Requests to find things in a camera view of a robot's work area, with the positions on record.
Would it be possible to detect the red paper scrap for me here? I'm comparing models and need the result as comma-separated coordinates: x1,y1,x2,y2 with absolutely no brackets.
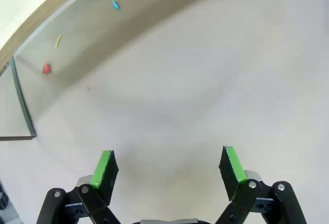
42,62,53,76

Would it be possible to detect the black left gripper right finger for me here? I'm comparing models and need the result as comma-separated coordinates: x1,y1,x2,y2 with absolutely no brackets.
215,145,308,224

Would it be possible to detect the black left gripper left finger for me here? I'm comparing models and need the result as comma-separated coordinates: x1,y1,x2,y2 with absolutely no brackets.
36,149,120,224

